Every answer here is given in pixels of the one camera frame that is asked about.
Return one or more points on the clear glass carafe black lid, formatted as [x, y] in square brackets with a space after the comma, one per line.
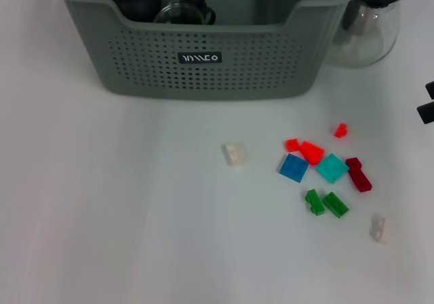
[366, 42]

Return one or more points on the teal flat toy brick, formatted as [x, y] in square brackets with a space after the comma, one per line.
[332, 168]

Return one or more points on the small orange-red square brick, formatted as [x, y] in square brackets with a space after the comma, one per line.
[292, 145]

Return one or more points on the tiny orange-red brick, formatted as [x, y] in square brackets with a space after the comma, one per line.
[340, 130]

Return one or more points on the glass teacup black base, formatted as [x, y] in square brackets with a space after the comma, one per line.
[176, 15]

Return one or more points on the grey-green perforated storage bin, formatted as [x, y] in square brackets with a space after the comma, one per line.
[237, 76]

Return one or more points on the orange-red slope brick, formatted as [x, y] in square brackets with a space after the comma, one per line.
[312, 153]

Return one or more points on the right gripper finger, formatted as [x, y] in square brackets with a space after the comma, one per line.
[431, 90]
[427, 113]

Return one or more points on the dark red long brick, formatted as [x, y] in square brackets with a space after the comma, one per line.
[359, 178]

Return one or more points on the white toy brick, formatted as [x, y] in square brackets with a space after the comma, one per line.
[234, 153]
[381, 229]

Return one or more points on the blue flat toy brick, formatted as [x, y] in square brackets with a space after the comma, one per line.
[293, 167]

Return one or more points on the black round teapot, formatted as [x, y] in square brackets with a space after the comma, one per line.
[135, 2]

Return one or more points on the green toy brick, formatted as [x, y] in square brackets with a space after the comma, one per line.
[335, 205]
[315, 202]

